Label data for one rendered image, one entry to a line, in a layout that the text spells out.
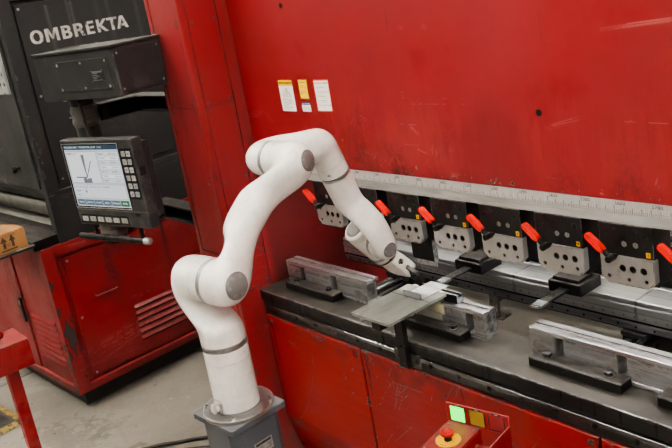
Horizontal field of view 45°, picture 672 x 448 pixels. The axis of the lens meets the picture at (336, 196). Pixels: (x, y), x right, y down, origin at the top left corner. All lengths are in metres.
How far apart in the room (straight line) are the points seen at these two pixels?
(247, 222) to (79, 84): 1.38
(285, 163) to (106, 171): 1.29
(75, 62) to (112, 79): 0.20
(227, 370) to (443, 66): 1.04
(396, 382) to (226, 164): 1.06
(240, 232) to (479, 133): 0.74
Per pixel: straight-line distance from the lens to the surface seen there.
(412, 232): 2.67
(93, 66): 3.22
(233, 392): 2.17
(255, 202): 2.13
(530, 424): 2.50
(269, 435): 2.24
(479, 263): 2.86
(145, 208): 3.18
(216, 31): 3.19
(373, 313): 2.64
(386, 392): 2.94
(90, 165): 3.37
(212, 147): 3.17
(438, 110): 2.44
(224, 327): 2.11
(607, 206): 2.16
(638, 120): 2.05
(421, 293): 2.72
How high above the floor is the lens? 2.06
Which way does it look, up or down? 15 degrees down
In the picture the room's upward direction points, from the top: 10 degrees counter-clockwise
